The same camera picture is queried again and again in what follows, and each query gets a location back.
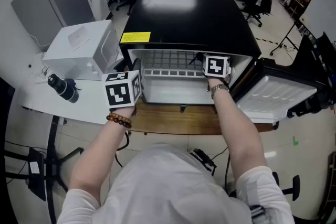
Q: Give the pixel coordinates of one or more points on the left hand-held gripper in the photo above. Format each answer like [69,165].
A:
[118,93]

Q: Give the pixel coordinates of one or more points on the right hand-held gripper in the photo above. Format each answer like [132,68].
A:
[216,65]

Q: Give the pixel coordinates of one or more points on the black mini fridge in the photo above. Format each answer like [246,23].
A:
[189,15]

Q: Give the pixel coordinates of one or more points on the white fridge door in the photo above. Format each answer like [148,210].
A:
[275,97]

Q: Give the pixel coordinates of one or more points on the person's left forearm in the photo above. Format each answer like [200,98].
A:
[99,154]

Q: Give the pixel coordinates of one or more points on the silver wristwatch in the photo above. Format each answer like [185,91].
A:
[220,89]

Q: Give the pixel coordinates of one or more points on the yellow warning sticker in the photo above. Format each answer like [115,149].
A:
[135,37]

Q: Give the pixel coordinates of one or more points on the white plastic grid shelf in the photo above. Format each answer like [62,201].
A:
[170,73]

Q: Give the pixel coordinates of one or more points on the yellow black floor tape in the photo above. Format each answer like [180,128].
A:
[266,41]

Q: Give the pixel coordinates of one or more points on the white microwave oven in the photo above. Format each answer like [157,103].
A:
[76,60]

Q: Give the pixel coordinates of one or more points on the black waist pack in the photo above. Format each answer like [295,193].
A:
[203,160]

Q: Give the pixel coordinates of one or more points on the silver tall fridge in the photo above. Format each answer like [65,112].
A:
[52,5]

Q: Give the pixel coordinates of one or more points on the whiteboard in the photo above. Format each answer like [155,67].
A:
[320,8]

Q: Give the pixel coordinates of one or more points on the person's white shirt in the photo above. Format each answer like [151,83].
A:
[170,191]

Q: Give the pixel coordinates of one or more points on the black swivel chair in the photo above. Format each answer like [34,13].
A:
[295,187]

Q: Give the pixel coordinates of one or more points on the black power adapter box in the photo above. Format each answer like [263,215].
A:
[36,181]

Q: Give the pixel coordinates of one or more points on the black camera lens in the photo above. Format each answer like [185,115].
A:
[63,87]

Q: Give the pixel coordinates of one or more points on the black desk frame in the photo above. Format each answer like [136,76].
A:
[52,160]

